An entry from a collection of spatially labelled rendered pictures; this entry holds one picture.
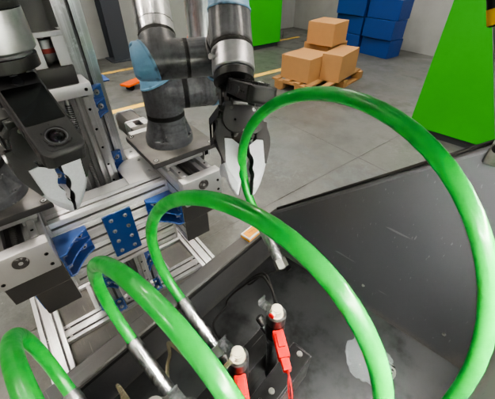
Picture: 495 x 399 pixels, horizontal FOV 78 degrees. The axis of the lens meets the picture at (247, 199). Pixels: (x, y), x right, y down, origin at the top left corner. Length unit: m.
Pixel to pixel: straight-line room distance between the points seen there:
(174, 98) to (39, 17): 0.34
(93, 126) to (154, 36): 0.42
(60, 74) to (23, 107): 0.55
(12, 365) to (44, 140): 0.21
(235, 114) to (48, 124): 0.26
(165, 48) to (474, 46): 3.10
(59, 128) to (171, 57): 0.33
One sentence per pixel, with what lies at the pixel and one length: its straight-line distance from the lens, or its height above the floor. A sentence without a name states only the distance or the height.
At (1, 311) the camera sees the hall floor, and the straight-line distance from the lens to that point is 2.22.
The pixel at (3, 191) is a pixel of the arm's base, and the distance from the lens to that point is 0.93.
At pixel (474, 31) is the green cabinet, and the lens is 3.50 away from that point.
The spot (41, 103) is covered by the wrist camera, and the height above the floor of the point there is 1.39.
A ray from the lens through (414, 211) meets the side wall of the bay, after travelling 0.63.
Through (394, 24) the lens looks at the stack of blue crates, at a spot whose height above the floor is 0.57.
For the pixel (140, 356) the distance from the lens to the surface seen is 0.45.
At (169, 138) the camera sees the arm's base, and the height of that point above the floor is 1.08.
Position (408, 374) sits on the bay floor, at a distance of 0.82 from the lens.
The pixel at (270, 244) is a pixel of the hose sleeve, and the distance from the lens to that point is 0.50.
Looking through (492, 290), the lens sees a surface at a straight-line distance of 0.28.
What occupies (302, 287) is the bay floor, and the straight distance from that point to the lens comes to 0.85.
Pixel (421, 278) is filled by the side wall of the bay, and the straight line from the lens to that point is 0.72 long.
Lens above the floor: 1.52
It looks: 39 degrees down
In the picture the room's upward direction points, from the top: straight up
